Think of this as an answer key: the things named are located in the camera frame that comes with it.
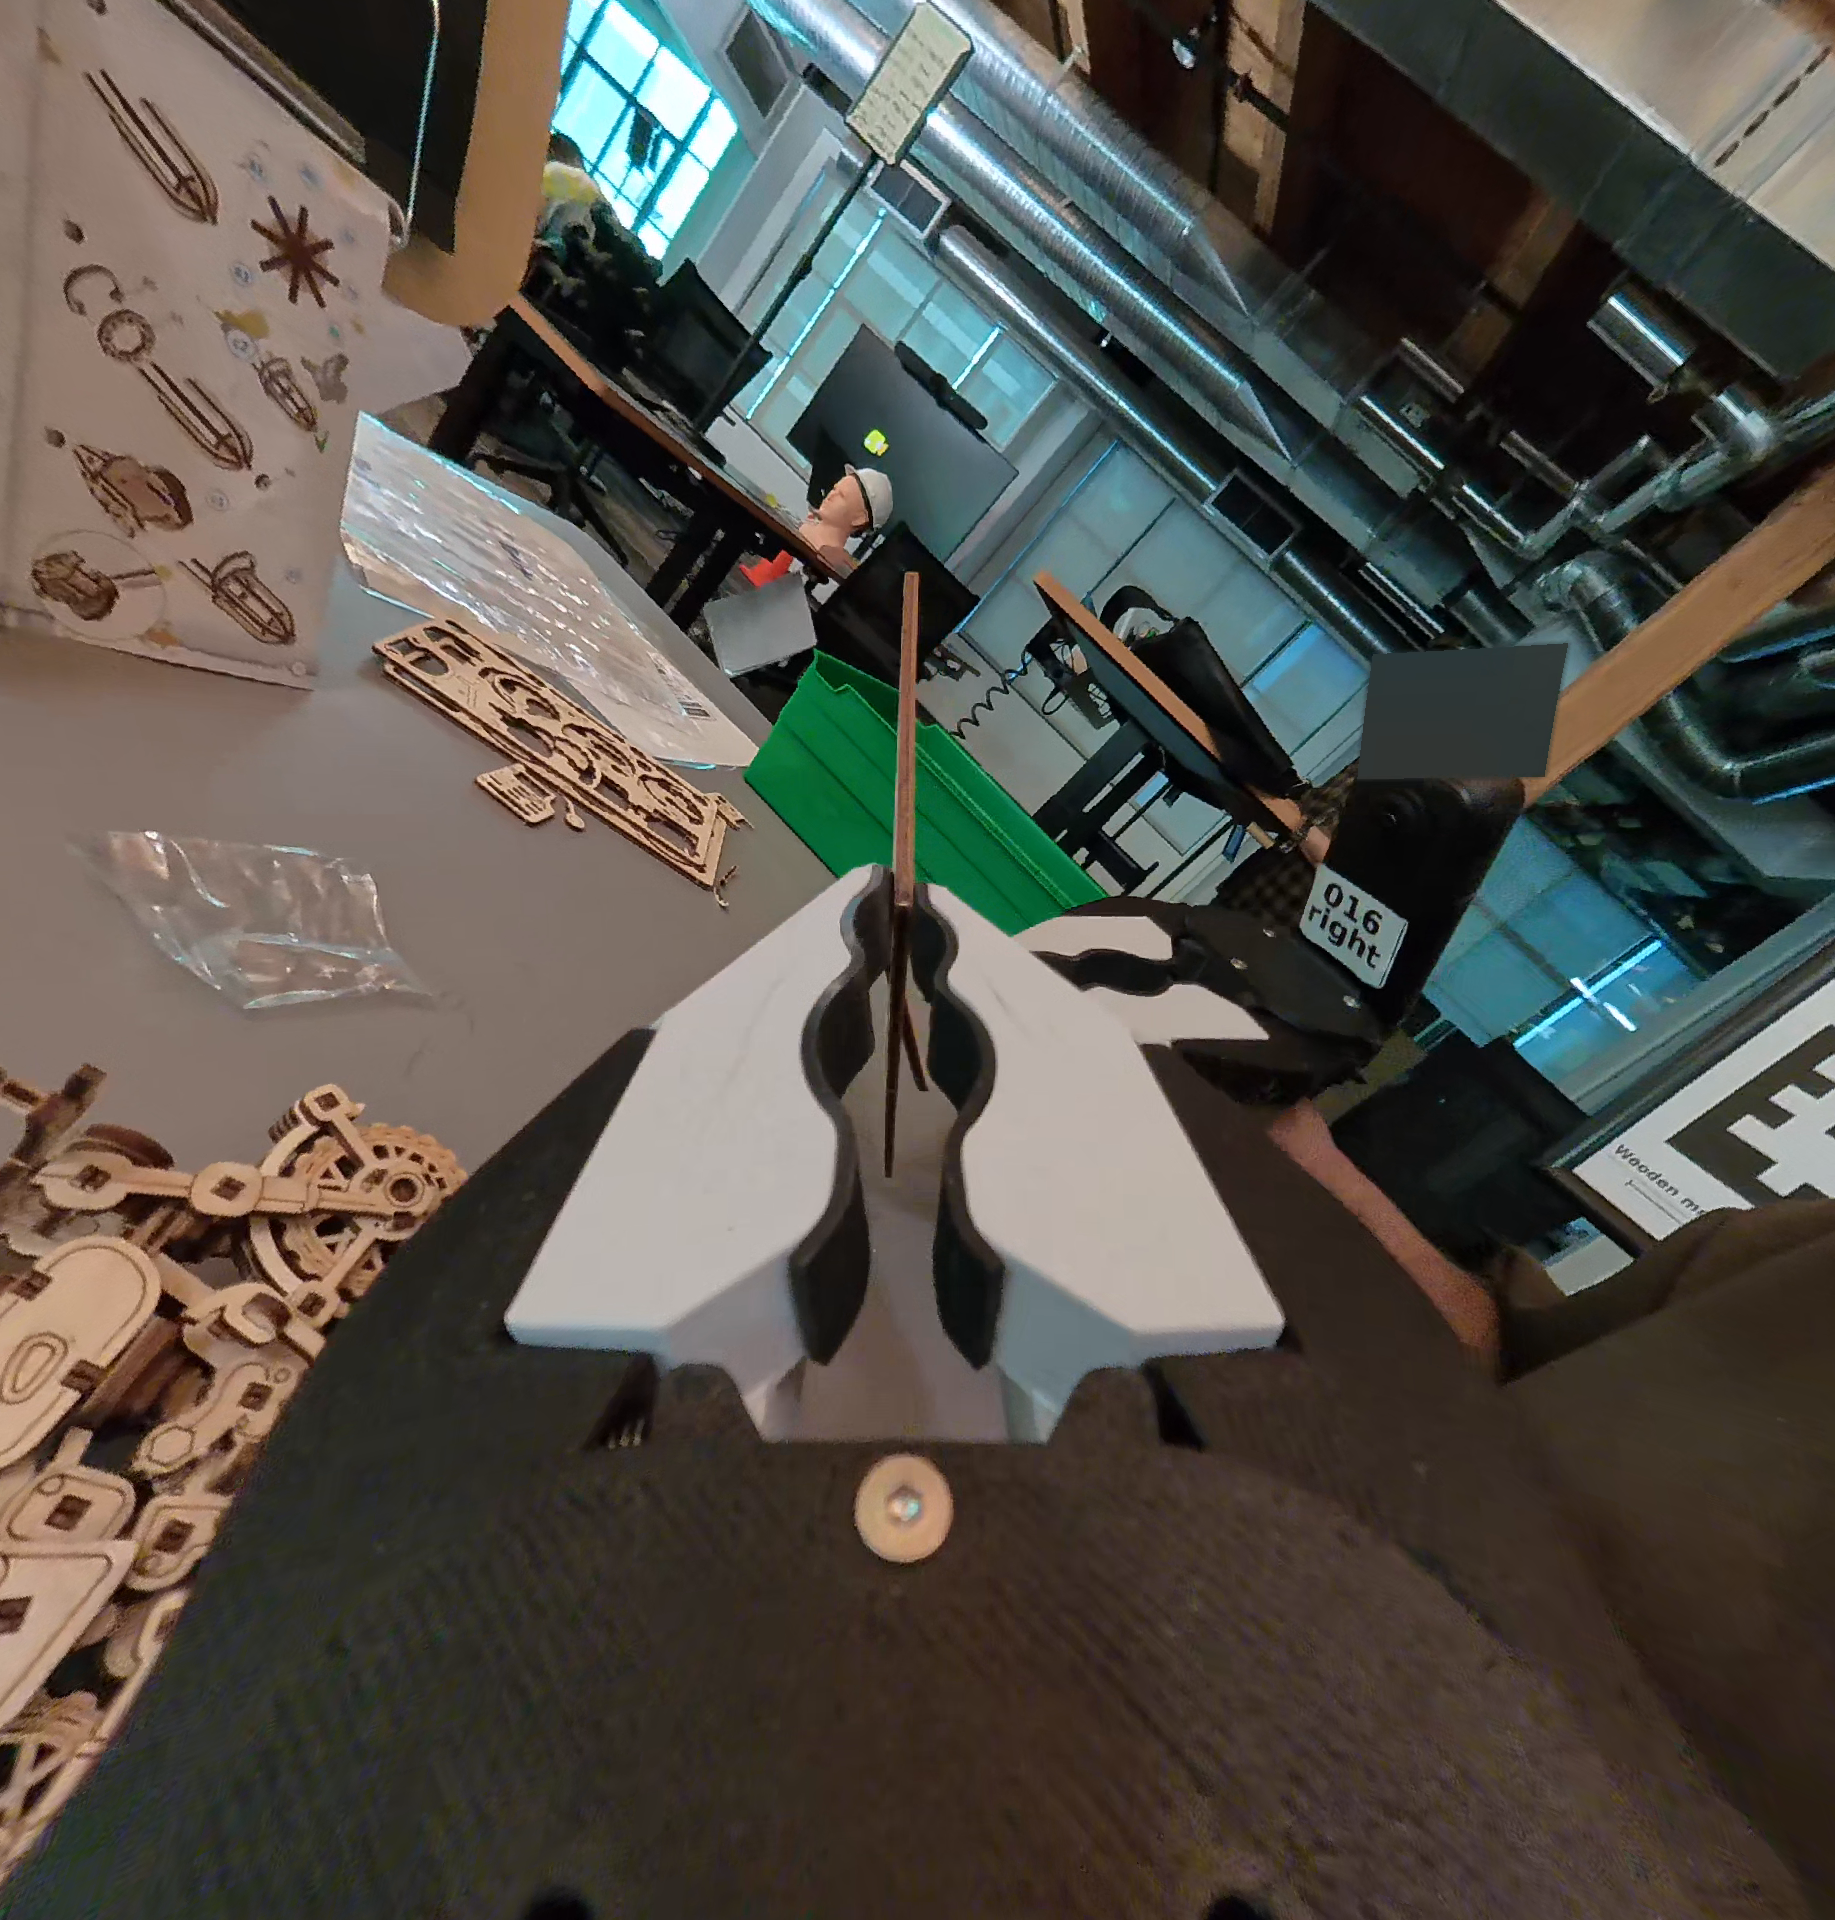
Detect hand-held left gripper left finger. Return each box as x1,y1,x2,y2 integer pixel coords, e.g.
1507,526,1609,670
503,862,881,1444

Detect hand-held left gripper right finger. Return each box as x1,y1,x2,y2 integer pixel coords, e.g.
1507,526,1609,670
917,882,1290,1444

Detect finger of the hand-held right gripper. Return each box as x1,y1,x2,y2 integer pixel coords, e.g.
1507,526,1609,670
1103,975,1271,1058
1013,912,1181,999

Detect slotted wooden puzzle sheet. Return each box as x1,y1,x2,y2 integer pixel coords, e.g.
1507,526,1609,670
879,569,935,1178

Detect grey desk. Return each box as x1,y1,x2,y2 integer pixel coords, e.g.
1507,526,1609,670
0,569,919,1652

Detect green plastic bin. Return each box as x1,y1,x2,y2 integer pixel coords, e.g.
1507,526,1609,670
743,647,1105,935

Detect wooden-top standing table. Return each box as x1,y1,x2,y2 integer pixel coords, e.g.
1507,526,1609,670
1031,569,1309,887

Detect black backpack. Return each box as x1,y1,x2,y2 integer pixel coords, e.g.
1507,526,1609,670
1098,584,1302,796

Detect wooden beam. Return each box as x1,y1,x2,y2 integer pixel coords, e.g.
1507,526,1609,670
1517,434,1835,812

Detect framed black-white marker sign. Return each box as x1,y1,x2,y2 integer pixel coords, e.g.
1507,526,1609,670
1544,936,1835,1253

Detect mannequin head with helmet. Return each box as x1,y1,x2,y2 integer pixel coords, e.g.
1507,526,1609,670
793,462,900,578

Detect clear plastic bag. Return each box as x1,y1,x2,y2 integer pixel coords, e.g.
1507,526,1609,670
68,829,440,1009

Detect dark monitor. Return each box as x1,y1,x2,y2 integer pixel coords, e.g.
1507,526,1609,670
787,328,1021,529

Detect large emptied wooden puzzle sheet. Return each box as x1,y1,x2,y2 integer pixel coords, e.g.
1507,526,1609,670
372,615,747,908

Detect silver ventilation ducts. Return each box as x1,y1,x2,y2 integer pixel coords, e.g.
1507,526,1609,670
737,0,1835,812

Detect plastic-wrapped instruction sheet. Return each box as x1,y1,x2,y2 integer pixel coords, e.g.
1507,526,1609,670
338,412,761,770

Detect pile of wooden model parts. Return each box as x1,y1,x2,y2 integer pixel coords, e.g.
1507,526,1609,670
0,1004,350,1892

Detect long wooden table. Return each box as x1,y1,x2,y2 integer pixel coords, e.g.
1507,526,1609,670
432,291,860,632

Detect paper sign on pole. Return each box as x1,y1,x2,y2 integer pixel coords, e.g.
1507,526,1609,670
842,0,980,169

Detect white printed box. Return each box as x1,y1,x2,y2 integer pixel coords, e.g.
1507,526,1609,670
0,0,476,689

